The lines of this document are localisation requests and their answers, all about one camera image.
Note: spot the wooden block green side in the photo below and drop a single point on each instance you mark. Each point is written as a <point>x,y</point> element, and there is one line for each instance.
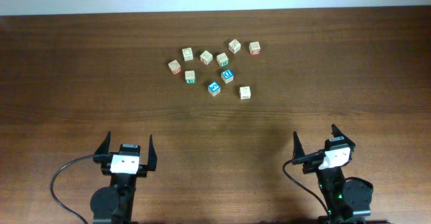
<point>222,59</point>

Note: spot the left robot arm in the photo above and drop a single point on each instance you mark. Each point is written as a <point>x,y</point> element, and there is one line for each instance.
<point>114,204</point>

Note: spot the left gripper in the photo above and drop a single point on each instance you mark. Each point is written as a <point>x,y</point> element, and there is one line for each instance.
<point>141,169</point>

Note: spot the wooden block red letter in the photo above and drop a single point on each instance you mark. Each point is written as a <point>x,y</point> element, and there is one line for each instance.
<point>206,57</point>

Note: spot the wooden block green yellow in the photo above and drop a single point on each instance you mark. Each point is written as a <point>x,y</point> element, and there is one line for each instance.
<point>190,77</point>

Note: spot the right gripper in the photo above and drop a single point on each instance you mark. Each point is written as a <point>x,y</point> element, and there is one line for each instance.
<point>298,151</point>

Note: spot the plain wooden block outline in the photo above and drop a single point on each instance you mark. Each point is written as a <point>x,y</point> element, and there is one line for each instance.
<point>187,54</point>

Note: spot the blue 5 wooden block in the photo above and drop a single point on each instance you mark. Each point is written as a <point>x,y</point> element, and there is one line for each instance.
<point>214,88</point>

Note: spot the blue D wooden block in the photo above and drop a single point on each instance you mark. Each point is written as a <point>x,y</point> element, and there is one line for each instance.
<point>227,76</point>

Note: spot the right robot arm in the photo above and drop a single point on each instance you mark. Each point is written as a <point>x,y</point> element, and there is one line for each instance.
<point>346,200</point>

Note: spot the wooden block red leaf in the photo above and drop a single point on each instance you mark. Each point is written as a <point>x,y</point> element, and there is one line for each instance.
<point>245,92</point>

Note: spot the wooden block red I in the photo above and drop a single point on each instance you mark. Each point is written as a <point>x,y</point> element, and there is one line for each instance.
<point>234,46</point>

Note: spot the wooden block red side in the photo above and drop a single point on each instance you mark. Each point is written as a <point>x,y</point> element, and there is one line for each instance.
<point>175,67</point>

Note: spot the wooden block red bottom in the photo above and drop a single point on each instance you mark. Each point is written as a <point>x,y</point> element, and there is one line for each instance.
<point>254,48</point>

